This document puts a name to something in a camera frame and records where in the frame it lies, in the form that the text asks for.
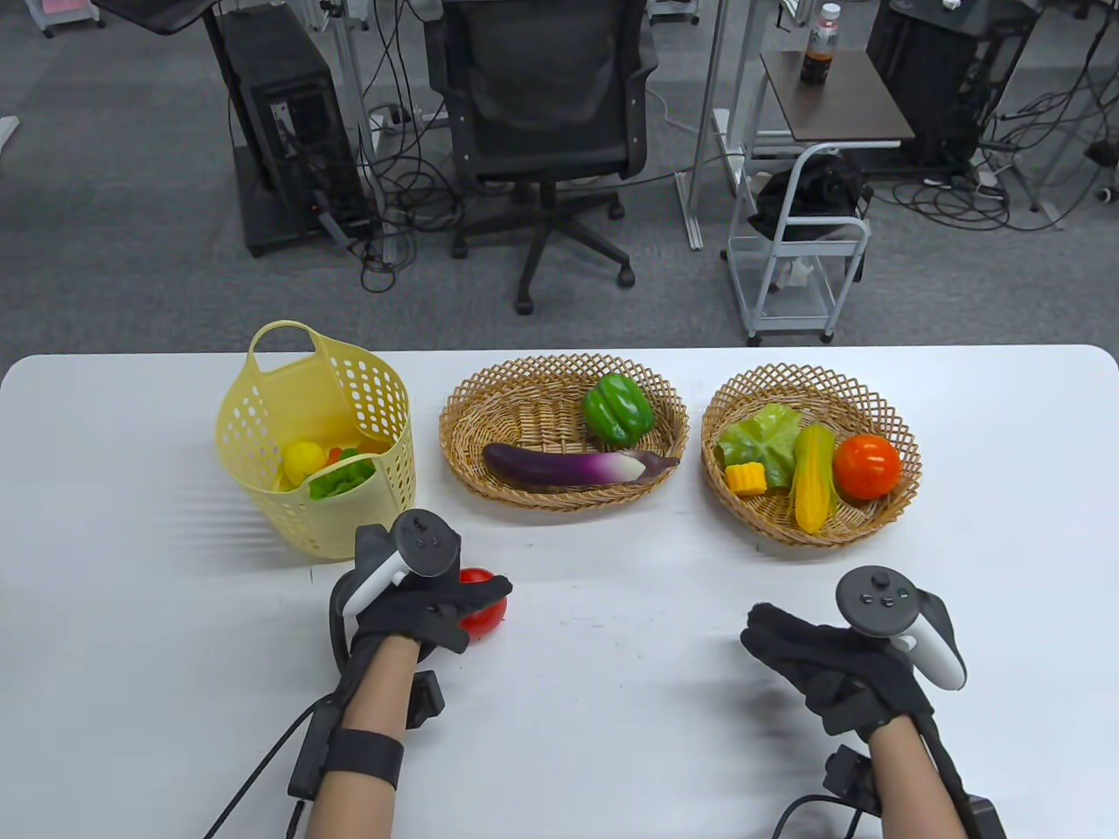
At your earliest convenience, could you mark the person's left hand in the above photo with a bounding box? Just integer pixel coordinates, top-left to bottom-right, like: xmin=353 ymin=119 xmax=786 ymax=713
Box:
xmin=328 ymin=523 xmax=513 ymax=665

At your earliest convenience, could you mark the person's right hand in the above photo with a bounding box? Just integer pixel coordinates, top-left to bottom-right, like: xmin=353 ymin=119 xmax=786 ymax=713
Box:
xmin=740 ymin=594 xmax=954 ymax=744

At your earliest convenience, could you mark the red tomato object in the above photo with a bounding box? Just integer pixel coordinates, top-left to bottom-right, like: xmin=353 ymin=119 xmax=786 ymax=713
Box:
xmin=456 ymin=568 xmax=510 ymax=641

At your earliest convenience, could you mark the yellow plastic basket container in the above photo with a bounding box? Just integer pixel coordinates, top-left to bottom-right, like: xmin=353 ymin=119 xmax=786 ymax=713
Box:
xmin=215 ymin=320 xmax=418 ymax=560

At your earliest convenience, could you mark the leafy orange carrot object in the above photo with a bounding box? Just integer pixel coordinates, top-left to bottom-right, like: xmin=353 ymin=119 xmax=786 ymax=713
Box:
xmin=308 ymin=446 xmax=379 ymax=501

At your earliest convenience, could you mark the yellow lemon object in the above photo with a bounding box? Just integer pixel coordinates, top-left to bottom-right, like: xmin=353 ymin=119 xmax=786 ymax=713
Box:
xmin=281 ymin=441 xmax=329 ymax=486

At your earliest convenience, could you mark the purple eggplant object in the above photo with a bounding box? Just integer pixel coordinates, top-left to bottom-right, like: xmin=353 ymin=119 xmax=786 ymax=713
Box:
xmin=483 ymin=442 xmax=681 ymax=490

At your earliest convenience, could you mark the long corn cob object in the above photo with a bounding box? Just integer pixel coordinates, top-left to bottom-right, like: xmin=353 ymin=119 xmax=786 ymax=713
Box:
xmin=791 ymin=426 xmax=842 ymax=536

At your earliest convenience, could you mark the orange fruit object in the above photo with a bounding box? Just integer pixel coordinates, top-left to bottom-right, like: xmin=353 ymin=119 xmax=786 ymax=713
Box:
xmin=832 ymin=433 xmax=902 ymax=502

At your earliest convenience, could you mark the oval wicker basket container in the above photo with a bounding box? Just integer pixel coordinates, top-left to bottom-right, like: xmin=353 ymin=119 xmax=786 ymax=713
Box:
xmin=438 ymin=353 xmax=690 ymax=513

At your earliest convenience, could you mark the green lettuce leaf object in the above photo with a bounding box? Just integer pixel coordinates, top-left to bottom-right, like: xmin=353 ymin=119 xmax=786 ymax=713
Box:
xmin=717 ymin=404 xmax=805 ymax=490

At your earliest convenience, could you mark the green bell pepper object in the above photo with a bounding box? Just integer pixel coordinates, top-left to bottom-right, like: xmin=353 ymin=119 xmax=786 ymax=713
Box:
xmin=581 ymin=373 xmax=657 ymax=447

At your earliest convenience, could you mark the round wicker basket container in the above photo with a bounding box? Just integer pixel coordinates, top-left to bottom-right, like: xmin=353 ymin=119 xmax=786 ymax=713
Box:
xmin=701 ymin=364 xmax=924 ymax=551

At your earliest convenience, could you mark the person's right forearm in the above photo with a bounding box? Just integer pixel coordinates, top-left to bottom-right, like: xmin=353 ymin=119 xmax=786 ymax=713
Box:
xmin=868 ymin=712 xmax=976 ymax=839

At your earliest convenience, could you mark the person's left forearm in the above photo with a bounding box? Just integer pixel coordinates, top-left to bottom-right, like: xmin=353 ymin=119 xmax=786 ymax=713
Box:
xmin=308 ymin=634 xmax=419 ymax=839

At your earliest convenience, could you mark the grey white handheld controller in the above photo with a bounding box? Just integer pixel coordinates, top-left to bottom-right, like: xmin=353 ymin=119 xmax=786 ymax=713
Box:
xmin=835 ymin=566 xmax=969 ymax=691
xmin=341 ymin=510 xmax=462 ymax=620

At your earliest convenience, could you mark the black armband sensor box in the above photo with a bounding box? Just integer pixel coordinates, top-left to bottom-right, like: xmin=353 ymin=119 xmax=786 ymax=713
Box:
xmin=287 ymin=697 xmax=406 ymax=801
xmin=962 ymin=795 xmax=1006 ymax=839

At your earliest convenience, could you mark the white rolling cart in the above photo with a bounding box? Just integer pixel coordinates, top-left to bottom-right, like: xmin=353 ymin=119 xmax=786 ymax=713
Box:
xmin=721 ymin=142 xmax=873 ymax=347

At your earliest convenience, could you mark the black bag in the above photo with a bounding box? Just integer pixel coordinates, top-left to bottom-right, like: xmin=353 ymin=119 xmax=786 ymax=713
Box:
xmin=749 ymin=156 xmax=873 ymax=244

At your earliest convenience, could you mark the black computer tower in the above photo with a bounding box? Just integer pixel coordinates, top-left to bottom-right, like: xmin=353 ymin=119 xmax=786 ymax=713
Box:
xmin=214 ymin=9 xmax=372 ymax=259
xmin=865 ymin=0 xmax=1037 ymax=169

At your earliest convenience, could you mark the black office chair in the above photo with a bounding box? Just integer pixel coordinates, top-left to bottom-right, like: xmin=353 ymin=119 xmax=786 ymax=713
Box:
xmin=423 ymin=0 xmax=661 ymax=317

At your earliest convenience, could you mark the brown side table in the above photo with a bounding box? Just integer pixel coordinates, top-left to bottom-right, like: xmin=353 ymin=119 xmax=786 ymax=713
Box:
xmin=759 ymin=48 xmax=917 ymax=145

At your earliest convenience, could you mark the dark drink bottle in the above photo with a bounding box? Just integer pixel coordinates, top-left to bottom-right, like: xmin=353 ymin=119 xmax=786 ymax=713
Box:
xmin=799 ymin=3 xmax=842 ymax=87

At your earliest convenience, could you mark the white cart with pink bin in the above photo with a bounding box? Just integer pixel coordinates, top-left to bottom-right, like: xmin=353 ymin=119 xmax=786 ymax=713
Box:
xmin=22 ymin=0 xmax=106 ymax=40

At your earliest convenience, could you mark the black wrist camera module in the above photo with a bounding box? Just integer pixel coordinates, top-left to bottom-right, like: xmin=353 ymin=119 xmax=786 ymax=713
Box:
xmin=407 ymin=669 xmax=447 ymax=731
xmin=824 ymin=745 xmax=879 ymax=818

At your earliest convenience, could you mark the black glove cable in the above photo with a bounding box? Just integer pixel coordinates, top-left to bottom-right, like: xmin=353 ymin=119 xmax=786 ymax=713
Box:
xmin=769 ymin=794 xmax=875 ymax=839
xmin=203 ymin=572 xmax=359 ymax=839

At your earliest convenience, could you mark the tangle of black floor cables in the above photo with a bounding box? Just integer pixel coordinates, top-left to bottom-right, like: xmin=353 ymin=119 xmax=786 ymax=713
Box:
xmin=350 ymin=87 xmax=473 ymax=294
xmin=874 ymin=87 xmax=1119 ymax=232

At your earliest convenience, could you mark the white desk frame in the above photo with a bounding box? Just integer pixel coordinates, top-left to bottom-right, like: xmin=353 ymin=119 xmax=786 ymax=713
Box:
xmin=675 ymin=0 xmax=770 ymax=253

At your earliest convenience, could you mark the silver aluminium frame post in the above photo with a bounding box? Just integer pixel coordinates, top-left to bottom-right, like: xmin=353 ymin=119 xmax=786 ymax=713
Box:
xmin=315 ymin=0 xmax=394 ymax=263

